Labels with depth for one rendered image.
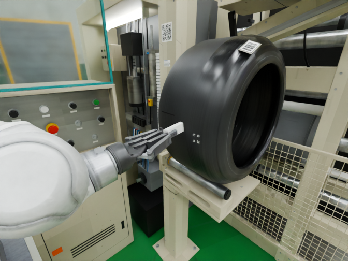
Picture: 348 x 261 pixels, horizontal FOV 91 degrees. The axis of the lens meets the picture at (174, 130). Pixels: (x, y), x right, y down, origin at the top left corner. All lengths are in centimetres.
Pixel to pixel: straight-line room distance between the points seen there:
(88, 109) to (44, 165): 88
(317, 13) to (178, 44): 56
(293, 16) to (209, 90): 62
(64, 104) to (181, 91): 67
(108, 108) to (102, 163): 74
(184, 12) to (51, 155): 80
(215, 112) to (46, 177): 40
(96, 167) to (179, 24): 69
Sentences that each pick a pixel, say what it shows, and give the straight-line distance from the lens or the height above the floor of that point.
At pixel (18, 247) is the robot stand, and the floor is 65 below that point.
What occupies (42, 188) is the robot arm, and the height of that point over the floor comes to 127.
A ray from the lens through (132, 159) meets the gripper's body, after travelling 42.
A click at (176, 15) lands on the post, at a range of 86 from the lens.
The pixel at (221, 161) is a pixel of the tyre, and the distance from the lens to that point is 56.
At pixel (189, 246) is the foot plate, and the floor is 1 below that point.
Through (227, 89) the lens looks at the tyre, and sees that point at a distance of 50.
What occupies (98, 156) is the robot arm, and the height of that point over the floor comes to 119.
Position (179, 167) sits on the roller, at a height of 91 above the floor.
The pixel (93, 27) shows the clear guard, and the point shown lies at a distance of 106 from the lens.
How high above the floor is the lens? 138
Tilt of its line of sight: 21 degrees down
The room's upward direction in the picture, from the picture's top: straight up
